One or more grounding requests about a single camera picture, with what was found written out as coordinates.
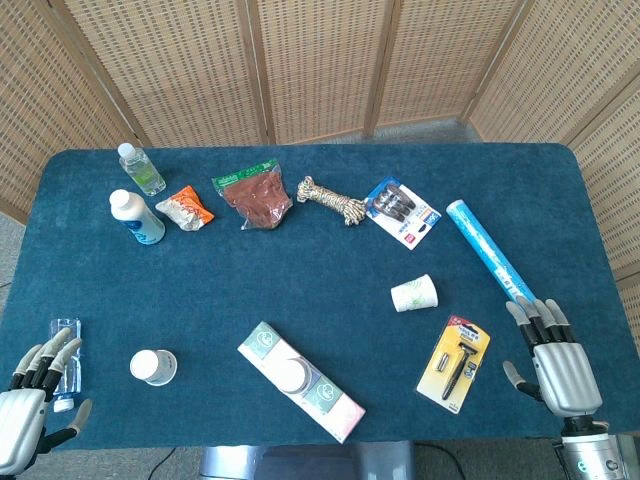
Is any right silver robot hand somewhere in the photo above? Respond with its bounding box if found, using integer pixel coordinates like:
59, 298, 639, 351
502, 295, 604, 419

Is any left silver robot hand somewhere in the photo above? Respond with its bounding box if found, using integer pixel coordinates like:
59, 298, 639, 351
0, 327, 94, 474

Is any white floral paper cup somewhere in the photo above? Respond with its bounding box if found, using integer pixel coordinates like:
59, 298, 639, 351
390, 273, 440, 313
272, 353, 317, 397
129, 348, 179, 387

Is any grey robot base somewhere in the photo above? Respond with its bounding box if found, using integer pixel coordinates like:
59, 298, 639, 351
199, 439, 416, 480

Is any crushed clear water bottle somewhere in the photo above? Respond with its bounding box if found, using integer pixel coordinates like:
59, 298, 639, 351
48, 317, 83, 413

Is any yellow razor blister pack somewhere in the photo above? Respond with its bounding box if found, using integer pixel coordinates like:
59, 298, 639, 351
416, 314, 492, 415

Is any blue plastic roll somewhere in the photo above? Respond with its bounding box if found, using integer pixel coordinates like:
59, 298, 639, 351
445, 199, 539, 307

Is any multicolour tissue pack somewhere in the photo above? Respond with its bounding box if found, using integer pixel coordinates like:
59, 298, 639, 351
236, 321, 367, 445

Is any battery blister pack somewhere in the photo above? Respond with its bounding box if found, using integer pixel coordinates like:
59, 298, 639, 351
364, 176, 442, 251

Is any white milk bottle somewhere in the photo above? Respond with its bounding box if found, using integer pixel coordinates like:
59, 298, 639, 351
108, 188, 166, 246

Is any orange white snack packet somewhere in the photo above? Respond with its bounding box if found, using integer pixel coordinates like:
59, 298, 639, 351
155, 185, 216, 232

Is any blue table cloth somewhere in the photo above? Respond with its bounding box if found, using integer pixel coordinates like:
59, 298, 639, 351
0, 143, 640, 454

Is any clear bottle green label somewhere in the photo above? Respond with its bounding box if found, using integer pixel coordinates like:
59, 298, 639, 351
117, 142, 167, 197

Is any bag of brown snack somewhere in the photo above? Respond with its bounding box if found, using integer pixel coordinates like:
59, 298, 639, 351
211, 158, 294, 231

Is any woven wooden folding screen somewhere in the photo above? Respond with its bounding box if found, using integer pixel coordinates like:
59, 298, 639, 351
0, 0, 640, 351

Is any black floor cable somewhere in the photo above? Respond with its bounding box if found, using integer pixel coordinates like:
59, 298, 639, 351
417, 442, 466, 480
149, 446, 179, 480

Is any striped rope bundle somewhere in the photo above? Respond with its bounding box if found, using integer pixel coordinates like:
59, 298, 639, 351
296, 175, 368, 227

